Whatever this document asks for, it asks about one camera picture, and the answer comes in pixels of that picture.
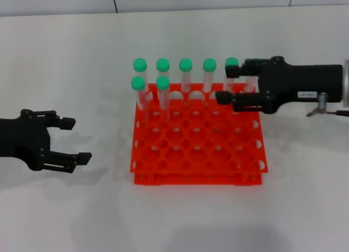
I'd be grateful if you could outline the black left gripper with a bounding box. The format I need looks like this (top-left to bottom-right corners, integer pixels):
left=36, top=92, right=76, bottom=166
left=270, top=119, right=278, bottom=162
left=0, top=109, right=93, bottom=174

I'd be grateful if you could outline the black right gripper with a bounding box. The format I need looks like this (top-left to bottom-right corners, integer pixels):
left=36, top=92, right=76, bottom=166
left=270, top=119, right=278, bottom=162
left=215, top=55, right=344, bottom=115

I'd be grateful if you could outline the green capped clear test tube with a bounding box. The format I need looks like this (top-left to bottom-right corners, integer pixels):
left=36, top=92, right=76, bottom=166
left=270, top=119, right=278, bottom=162
left=156, top=76, right=171, bottom=122
left=244, top=76, right=257, bottom=94
left=130, top=76, right=150, bottom=119
left=202, top=57, right=218, bottom=105
left=133, top=57, right=150, bottom=97
left=223, top=57, right=240, bottom=100
left=178, top=57, right=194, bottom=107
left=155, top=57, right=171, bottom=78

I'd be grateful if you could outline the orange test tube rack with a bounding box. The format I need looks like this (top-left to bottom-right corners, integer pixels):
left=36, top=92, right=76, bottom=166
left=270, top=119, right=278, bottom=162
left=129, top=82, right=269, bottom=187

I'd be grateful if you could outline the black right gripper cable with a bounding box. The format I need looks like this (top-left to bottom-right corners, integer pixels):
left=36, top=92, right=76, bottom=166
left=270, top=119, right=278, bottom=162
left=305, top=92, right=349, bottom=118

